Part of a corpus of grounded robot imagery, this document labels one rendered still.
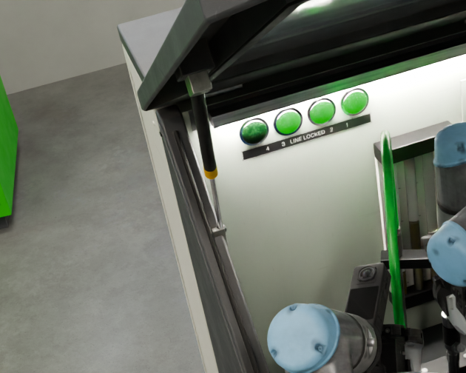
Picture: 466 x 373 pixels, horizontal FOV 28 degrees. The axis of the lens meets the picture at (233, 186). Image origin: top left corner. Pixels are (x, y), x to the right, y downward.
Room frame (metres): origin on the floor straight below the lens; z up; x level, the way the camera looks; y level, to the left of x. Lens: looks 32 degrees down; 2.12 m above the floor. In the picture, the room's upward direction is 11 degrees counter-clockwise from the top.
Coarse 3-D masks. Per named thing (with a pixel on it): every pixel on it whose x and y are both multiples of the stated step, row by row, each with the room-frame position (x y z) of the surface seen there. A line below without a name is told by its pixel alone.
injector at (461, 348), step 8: (448, 320) 1.10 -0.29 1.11; (448, 328) 1.10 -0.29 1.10; (448, 336) 1.10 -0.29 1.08; (456, 336) 1.10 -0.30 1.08; (448, 344) 1.10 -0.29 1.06; (456, 344) 1.09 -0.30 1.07; (448, 352) 1.10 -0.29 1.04; (456, 352) 1.10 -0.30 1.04; (448, 360) 1.11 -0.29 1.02; (456, 360) 1.10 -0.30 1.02; (448, 368) 1.11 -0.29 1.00; (456, 368) 1.10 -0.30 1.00
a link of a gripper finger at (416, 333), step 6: (402, 330) 0.89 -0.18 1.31; (408, 330) 0.88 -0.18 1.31; (414, 330) 0.89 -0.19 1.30; (420, 330) 0.90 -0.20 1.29; (408, 336) 0.89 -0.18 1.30; (414, 336) 0.89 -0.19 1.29; (420, 336) 0.89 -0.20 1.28; (408, 342) 0.90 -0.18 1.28; (414, 342) 0.90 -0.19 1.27; (420, 342) 0.91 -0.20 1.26
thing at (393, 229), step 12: (384, 132) 1.19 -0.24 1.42; (384, 144) 1.14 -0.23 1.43; (384, 156) 1.11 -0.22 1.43; (384, 168) 1.09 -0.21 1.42; (384, 180) 1.07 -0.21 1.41; (384, 192) 1.06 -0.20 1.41; (396, 204) 1.30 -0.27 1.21; (396, 216) 1.30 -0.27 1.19; (396, 228) 1.30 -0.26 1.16; (396, 240) 1.00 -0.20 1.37; (396, 252) 0.98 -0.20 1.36; (396, 264) 0.97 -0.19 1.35; (396, 276) 0.96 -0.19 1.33; (396, 288) 0.95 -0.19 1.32; (396, 300) 0.95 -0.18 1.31; (396, 312) 0.94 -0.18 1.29
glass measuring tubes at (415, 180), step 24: (408, 144) 1.36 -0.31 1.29; (432, 144) 1.36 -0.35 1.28; (408, 168) 1.36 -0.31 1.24; (432, 168) 1.37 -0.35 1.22; (408, 192) 1.36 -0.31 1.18; (432, 192) 1.37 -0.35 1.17; (384, 216) 1.37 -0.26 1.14; (408, 216) 1.37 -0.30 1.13; (432, 216) 1.37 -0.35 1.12; (384, 240) 1.38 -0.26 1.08; (408, 240) 1.38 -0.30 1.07; (408, 288) 1.37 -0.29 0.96; (432, 288) 1.36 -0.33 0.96
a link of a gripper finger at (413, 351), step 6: (408, 348) 0.90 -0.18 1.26; (414, 348) 0.91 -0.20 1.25; (420, 348) 0.92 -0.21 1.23; (408, 354) 0.89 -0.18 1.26; (414, 354) 0.91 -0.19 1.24; (420, 354) 0.92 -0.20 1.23; (414, 360) 0.90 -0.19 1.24; (420, 360) 0.91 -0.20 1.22; (414, 366) 0.89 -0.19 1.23; (420, 366) 0.91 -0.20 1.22
